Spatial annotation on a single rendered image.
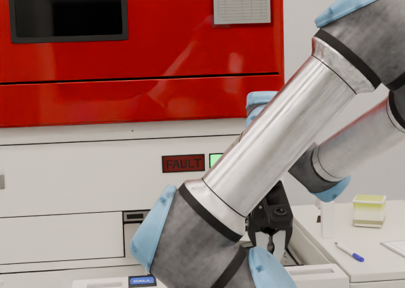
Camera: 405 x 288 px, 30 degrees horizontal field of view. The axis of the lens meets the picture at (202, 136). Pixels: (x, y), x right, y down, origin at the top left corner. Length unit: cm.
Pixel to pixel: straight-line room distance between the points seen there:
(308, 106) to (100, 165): 110
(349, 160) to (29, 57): 100
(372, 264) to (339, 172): 34
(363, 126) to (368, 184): 257
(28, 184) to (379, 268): 98
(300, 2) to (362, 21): 259
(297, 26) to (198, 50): 166
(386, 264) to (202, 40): 77
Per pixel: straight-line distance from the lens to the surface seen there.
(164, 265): 107
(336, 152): 130
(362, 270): 159
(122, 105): 200
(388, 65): 106
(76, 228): 211
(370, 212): 190
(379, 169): 379
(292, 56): 362
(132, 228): 209
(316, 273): 159
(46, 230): 212
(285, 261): 186
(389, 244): 176
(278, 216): 144
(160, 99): 200
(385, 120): 118
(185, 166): 207
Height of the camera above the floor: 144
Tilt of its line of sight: 8 degrees down
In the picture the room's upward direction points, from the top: 2 degrees counter-clockwise
